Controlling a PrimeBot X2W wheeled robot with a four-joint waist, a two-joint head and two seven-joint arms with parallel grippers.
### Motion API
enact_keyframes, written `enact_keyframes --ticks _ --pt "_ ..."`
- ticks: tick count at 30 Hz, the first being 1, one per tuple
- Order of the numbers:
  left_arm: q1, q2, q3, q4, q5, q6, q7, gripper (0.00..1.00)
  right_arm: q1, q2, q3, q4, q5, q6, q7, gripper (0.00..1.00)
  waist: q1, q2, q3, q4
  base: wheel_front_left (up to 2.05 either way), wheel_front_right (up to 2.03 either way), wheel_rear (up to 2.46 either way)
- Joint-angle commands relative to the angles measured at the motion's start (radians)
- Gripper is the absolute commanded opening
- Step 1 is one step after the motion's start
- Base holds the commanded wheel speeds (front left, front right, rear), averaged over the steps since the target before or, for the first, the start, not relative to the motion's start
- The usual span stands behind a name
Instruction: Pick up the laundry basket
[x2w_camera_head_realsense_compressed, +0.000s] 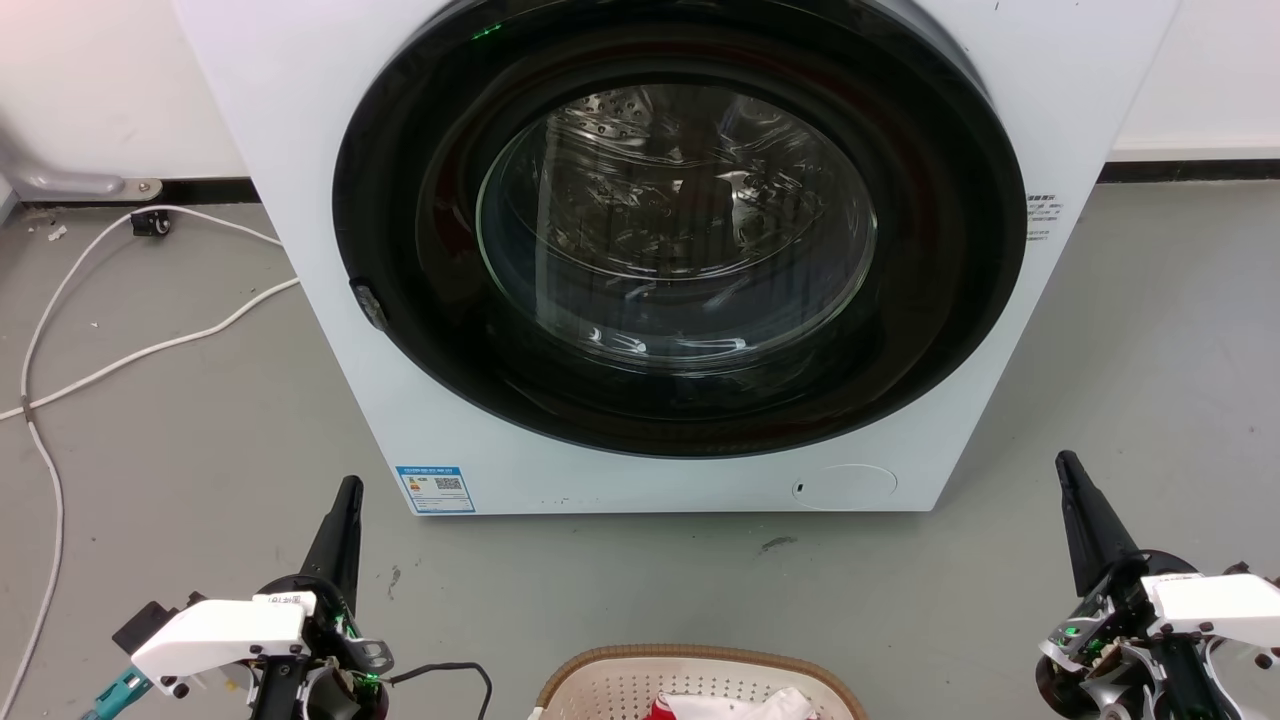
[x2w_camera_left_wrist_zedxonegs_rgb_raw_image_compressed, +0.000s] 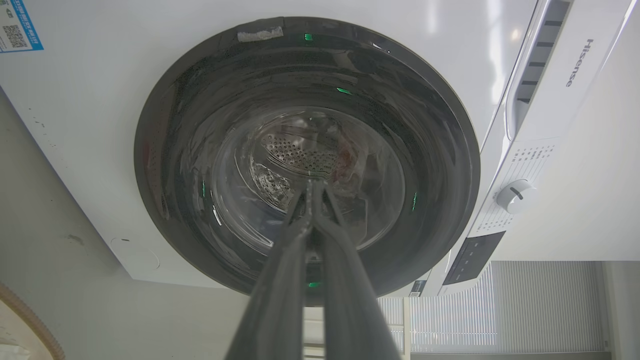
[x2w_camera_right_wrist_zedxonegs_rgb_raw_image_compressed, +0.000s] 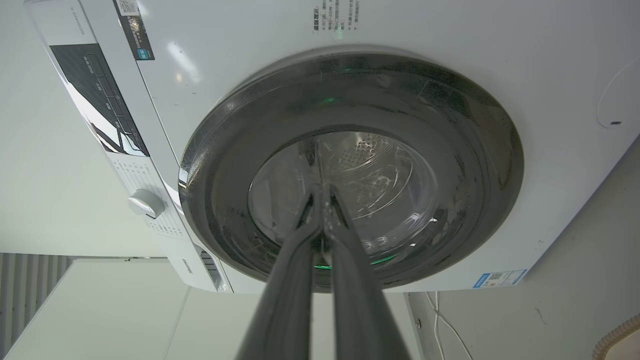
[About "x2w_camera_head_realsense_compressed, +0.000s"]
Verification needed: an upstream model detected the right gripper black metal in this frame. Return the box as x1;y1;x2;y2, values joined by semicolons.
1035;450;1246;720

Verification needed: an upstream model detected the left gripper black metal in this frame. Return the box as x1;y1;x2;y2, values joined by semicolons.
248;475;395;720

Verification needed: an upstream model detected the cream laundry basket brown rim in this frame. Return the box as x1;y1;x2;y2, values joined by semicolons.
533;644;870;720

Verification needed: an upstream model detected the blue energy label sticker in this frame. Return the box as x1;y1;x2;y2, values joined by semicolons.
395;464;478;516

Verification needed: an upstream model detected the round white filter cover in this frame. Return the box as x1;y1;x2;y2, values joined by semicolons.
791;462;899;512

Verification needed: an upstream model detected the round black washing machine door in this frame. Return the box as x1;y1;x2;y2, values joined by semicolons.
332;0;1029;460

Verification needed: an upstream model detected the small printed text label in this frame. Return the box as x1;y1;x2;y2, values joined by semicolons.
1024;194;1064;244

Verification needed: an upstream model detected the white garment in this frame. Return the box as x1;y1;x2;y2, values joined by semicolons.
664;686;817;720

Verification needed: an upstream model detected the white washing machine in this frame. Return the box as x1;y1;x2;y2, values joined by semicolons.
172;0;1184;517

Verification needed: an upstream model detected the stainless steel washer drum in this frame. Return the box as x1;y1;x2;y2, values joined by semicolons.
477;84;880;367

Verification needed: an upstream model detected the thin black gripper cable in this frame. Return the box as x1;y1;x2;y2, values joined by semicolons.
384;661;495;720

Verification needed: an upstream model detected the grey door handle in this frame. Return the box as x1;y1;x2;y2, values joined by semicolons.
349;279;390;332

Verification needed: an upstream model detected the white power cable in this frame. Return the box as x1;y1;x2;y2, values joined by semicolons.
0;204;285;720
0;276;302;423

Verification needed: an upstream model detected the teal cable connector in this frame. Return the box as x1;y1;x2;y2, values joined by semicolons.
81;667;154;720

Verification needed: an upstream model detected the grey metal floor bracket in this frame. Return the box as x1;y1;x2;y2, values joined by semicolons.
0;128;164;207

